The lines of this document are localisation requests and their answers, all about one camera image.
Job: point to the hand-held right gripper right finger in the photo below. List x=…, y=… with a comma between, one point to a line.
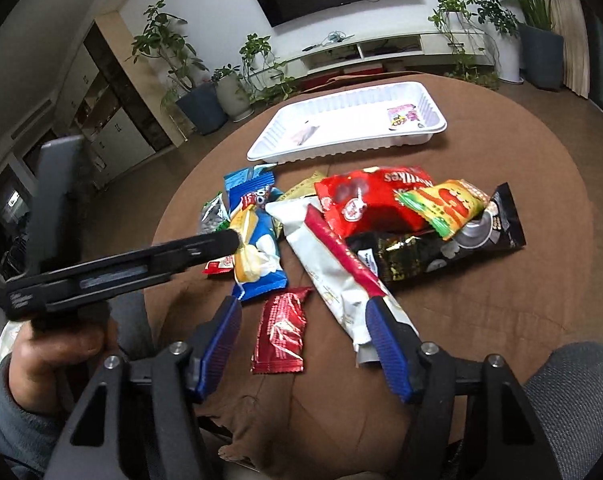
x=389, y=352

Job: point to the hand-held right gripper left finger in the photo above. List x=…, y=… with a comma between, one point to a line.
x=220, y=347

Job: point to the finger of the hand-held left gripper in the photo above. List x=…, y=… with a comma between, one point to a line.
x=206, y=246

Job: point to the small green silver packet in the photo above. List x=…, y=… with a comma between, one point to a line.
x=214, y=215

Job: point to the blue chip snack packet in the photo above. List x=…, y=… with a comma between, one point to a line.
x=261, y=260

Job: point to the small dark red packet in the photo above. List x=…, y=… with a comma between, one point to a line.
x=280, y=332

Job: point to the long white red-striped packet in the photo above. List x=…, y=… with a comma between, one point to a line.
x=331, y=280

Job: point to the black snack packet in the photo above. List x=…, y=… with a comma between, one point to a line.
x=431, y=255

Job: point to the large red snack packet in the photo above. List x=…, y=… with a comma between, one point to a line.
x=371, y=200

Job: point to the orange green snack packet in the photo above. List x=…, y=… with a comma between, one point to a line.
x=444, y=207

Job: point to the white plastic tray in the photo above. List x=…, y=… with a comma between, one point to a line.
x=349, y=120

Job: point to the person's left forearm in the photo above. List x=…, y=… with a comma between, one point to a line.
x=16, y=425

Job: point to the person's left hand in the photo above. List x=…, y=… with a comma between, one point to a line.
x=51, y=360

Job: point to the small red white packet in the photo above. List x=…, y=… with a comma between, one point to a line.
x=219, y=265

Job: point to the light blue snack packet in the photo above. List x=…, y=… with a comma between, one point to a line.
x=246, y=177

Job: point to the person's left leg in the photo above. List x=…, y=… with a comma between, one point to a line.
x=131, y=325

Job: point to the person's leg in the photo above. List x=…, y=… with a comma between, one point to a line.
x=576, y=400
x=131, y=325

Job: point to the gold yellow snack packet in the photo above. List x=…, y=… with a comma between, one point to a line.
x=301, y=187

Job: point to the wooden display cabinet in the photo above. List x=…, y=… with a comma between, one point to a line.
x=126, y=95

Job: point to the leafy tree plant grey pot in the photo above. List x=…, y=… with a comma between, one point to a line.
x=201, y=107

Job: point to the pale pink wrapped snack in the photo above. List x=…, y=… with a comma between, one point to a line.
x=305, y=133

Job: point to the small plant pale pot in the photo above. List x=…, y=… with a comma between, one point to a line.
x=234, y=95

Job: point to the trailing vine plant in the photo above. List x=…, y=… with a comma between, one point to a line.
x=264, y=67

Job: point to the person's right leg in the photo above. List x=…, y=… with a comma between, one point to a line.
x=576, y=400

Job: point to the pink snack packet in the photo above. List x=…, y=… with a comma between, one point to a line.
x=406, y=116

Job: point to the white television cabinet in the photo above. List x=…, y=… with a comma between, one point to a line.
x=381, y=50

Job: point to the small-leaf plant white pot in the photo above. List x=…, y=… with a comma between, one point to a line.
x=510, y=62

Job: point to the climbing vine plant on cabinet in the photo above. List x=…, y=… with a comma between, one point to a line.
x=459, y=35

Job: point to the tall broad-leaf plant dark pot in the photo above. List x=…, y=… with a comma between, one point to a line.
x=541, y=55

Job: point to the beige curtain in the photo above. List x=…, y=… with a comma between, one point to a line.
x=569, y=35

